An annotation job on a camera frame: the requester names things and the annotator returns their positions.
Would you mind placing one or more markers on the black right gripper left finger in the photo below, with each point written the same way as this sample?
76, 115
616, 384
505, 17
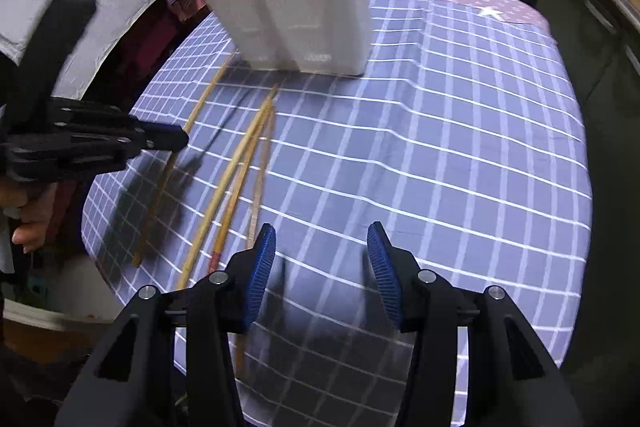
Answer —
165, 360

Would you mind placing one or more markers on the blue checked tablecloth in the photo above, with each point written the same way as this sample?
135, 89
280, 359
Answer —
463, 137

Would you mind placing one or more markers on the person's left hand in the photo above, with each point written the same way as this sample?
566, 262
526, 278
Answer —
35, 210

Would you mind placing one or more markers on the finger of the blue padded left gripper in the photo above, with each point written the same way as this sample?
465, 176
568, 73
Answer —
157, 136

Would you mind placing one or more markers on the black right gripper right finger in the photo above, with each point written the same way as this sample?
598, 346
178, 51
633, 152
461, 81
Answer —
512, 380

